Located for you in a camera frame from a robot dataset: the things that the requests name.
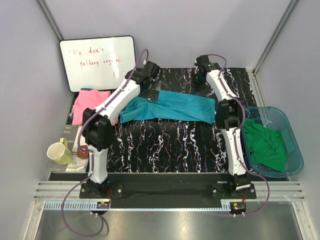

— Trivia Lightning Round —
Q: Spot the teal t shirt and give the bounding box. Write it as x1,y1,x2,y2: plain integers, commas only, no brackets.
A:
119,90,215,124

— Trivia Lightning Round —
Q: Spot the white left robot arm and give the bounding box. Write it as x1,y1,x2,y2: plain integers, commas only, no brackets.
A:
80,60,161,198

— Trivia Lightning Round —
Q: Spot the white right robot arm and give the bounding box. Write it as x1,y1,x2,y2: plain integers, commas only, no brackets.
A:
193,54,251,199

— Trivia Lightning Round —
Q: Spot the white dry erase board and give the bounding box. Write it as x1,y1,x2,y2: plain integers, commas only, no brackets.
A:
59,35,136,93

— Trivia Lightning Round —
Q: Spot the pink folded t shirt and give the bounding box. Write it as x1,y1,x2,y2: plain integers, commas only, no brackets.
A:
72,89,112,126

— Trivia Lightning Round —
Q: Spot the black white manual booklet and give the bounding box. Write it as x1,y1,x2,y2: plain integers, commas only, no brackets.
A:
50,125,89,173

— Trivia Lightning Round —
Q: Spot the brown cube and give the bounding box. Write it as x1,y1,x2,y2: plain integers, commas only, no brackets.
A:
76,145,90,159

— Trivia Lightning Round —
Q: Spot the green t shirt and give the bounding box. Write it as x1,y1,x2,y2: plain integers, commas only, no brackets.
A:
243,118,287,173

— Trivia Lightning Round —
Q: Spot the teal plastic basin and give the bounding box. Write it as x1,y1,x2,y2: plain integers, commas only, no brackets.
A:
241,106,304,178

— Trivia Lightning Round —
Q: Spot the yellow green mug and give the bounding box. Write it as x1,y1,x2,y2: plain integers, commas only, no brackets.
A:
46,137,72,166

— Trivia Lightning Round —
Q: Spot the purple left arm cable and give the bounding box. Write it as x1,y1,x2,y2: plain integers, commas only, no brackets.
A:
60,48,150,238

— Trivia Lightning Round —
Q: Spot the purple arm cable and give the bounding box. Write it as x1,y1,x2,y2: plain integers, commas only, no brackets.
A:
60,48,150,238
207,54,271,218

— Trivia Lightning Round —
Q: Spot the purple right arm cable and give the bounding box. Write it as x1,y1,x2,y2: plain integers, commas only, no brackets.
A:
207,54,271,218

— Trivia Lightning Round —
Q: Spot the aluminium frame rail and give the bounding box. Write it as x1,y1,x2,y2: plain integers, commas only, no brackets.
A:
34,180,305,202

